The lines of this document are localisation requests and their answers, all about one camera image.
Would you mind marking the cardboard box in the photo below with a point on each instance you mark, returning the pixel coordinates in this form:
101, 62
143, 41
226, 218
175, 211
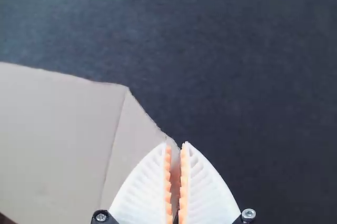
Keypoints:
58, 140

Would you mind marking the black mat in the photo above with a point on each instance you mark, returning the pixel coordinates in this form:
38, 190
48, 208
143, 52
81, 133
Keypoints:
210, 50

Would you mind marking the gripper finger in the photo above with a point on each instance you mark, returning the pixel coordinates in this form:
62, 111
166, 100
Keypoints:
205, 189
142, 189

